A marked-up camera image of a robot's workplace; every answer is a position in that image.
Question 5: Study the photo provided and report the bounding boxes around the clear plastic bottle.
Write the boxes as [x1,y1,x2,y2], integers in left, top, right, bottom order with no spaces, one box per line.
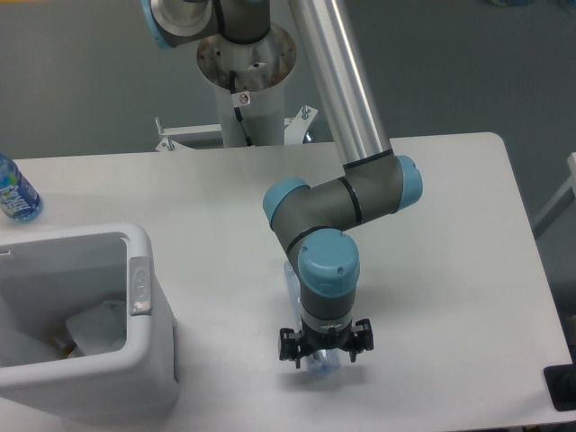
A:
[283,261,341,375]

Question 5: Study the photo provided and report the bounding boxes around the blue labelled water bottle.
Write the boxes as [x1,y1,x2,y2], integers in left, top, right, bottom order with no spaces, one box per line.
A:
[1,154,43,222]

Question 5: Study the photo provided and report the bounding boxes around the black clamp at table edge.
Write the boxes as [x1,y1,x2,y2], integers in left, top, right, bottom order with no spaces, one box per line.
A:
[544,364,575,411]

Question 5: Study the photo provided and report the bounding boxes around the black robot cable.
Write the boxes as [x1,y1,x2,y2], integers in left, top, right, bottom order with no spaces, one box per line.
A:
[228,68,254,148]

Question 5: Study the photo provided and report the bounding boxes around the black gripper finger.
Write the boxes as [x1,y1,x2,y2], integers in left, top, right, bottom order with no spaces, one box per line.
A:
[278,328,309,369]
[344,319,374,363]

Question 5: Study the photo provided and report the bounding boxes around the crumpled trash in bin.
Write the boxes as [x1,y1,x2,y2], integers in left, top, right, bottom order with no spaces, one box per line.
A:
[53,330,86,359]

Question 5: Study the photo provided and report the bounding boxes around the white frame at right edge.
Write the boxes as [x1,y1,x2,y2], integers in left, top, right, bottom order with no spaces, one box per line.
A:
[532,152,575,239]

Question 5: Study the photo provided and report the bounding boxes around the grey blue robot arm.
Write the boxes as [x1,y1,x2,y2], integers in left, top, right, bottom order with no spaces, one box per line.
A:
[141,1,423,363]

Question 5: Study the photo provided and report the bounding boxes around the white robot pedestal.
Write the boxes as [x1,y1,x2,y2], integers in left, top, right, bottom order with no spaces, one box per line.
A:
[156,23,318,151]

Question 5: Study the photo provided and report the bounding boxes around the white trash can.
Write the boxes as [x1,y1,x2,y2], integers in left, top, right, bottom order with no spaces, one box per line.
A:
[1,223,179,418]

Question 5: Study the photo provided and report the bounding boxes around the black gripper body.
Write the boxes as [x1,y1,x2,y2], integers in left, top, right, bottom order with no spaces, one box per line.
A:
[298,316,357,356]

